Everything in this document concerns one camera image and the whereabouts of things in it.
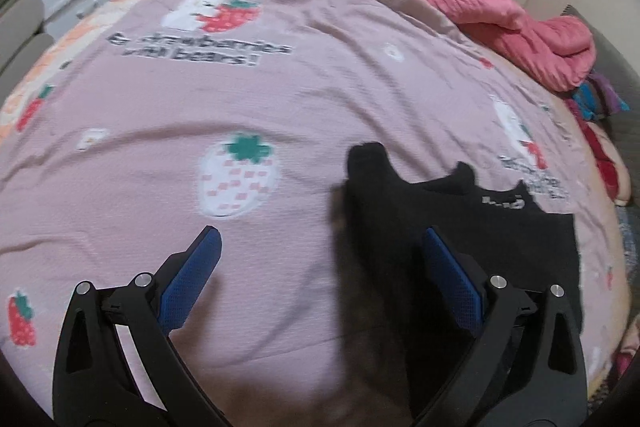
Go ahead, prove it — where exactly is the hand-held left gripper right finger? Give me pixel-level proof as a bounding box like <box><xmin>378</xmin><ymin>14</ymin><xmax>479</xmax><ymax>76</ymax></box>
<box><xmin>415</xmin><ymin>227</ymin><xmax>588</xmax><ymax>427</ymax></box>

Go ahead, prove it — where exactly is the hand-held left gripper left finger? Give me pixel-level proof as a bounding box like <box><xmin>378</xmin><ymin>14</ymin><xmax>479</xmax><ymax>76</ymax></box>
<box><xmin>52</xmin><ymin>227</ymin><xmax>241</xmax><ymax>427</ymax></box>

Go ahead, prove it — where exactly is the red cloth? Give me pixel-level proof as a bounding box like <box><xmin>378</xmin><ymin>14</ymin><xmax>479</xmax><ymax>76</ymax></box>
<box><xmin>565</xmin><ymin>99</ymin><xmax>633</xmax><ymax>202</ymax></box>

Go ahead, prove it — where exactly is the pink strawberry printed blanket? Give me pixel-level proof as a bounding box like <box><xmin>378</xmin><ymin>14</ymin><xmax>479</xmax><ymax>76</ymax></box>
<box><xmin>0</xmin><ymin>0</ymin><xmax>631</xmax><ymax>427</ymax></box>

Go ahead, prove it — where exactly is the colourful striped cloth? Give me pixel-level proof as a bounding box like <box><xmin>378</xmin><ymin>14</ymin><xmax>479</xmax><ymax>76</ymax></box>
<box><xmin>570</xmin><ymin>72</ymin><xmax>631</xmax><ymax>120</ymax></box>

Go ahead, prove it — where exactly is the grey headboard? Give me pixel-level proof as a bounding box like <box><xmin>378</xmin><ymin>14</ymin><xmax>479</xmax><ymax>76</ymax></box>
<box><xmin>560</xmin><ymin>4</ymin><xmax>640</xmax><ymax>208</ymax></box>

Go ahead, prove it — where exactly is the grey chair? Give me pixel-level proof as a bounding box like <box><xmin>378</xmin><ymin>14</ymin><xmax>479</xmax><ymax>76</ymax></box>
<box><xmin>0</xmin><ymin>0</ymin><xmax>55</xmax><ymax>80</ymax></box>

